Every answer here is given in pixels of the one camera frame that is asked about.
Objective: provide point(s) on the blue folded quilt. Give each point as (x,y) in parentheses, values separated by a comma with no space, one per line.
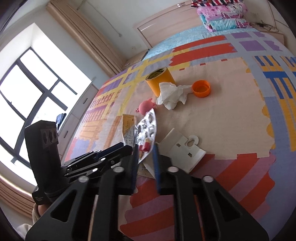
(224,24)

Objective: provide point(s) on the wooden nightstand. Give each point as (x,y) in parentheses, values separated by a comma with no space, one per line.
(135,59)
(267,28)

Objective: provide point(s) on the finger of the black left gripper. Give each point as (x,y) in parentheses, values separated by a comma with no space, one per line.
(115,156)
(110,149)

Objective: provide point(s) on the beige window cabinet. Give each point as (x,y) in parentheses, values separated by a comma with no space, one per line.
(73,119)

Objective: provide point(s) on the colourful patterned blanket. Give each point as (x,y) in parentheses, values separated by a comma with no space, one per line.
(246,125)

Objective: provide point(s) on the light blue bedspread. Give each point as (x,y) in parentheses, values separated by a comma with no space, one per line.
(188,36)

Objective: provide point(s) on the silver pill blister pack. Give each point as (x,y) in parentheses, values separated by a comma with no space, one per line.
(146,134)

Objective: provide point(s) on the blue cloth on cabinet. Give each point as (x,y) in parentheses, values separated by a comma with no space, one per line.
(59,120)

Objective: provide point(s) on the person's left hand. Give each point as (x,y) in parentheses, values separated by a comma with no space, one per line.
(42,209)

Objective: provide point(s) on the pink pig toy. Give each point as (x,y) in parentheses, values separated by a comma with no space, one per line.
(146,106)

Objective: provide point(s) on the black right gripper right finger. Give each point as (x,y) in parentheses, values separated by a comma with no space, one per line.
(203,209)

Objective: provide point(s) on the red striped folded quilt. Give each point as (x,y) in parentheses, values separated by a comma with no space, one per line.
(208,3)

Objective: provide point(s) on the orange bottle cap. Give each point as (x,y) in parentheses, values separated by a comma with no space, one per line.
(201,88)

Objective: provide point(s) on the dark framed window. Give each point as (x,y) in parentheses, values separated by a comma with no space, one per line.
(38,82)

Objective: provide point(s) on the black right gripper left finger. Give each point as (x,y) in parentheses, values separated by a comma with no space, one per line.
(88,208)

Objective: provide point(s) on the left wooden nightstand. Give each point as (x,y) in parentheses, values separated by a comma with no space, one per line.
(135,59)

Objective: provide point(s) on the beige lower curtain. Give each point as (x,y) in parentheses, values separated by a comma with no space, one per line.
(16,198)

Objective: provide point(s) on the beige curtain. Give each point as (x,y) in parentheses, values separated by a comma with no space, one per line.
(98,47)
(16,198)

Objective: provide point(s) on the white cardboard packaging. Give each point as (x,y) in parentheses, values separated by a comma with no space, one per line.
(183,152)

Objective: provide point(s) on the yellow medicine box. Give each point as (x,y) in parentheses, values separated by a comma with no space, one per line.
(128,129)

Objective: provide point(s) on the wooden bed headboard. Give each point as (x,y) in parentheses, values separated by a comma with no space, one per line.
(166,23)

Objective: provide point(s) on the pink folded quilt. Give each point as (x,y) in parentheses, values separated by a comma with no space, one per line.
(229,11)

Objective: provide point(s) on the crumpled white tissue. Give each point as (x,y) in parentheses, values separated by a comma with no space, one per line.
(170,94)

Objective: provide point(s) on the yellow tape roll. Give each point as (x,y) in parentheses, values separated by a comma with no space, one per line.
(159,76)

